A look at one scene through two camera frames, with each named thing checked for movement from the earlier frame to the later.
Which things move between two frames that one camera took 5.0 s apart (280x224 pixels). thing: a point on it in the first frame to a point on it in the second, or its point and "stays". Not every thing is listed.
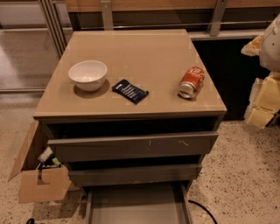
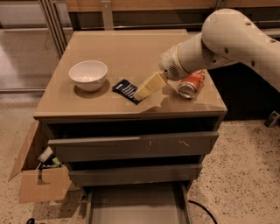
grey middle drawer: (101, 174) stays
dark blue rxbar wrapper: (129, 92) stays
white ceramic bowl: (88, 75) stays
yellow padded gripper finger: (253, 47) to (156, 80)
